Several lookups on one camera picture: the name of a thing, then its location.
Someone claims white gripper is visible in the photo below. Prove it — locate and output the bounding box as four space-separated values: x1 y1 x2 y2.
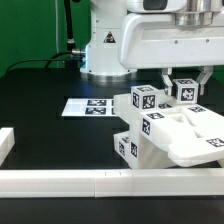
119 0 224 95

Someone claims white tagged cube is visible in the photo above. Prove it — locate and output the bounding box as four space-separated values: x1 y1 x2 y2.
173 78 199 104
131 85 159 111

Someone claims white chair back frame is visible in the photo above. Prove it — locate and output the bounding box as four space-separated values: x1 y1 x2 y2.
114 94 224 167

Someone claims white chair seat part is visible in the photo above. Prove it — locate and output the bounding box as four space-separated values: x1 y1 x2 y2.
129 133 175 169

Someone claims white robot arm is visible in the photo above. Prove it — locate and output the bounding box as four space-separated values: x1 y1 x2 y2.
81 0 224 91

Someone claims white front fence wall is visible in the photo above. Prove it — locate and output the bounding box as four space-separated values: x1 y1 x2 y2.
0 168 224 198

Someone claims white fence wall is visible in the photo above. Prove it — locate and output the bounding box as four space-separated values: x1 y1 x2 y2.
0 168 224 198
0 127 15 166

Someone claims white marker base plate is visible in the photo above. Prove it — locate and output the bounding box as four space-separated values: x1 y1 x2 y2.
62 98 115 117

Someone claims black cable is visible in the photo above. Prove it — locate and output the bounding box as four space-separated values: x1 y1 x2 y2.
4 49 86 76

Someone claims black vertical hose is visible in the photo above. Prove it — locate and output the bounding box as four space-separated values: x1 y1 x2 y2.
63 0 76 52

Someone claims white left fence wall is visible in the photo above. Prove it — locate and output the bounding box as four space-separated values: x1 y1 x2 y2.
0 127 15 166

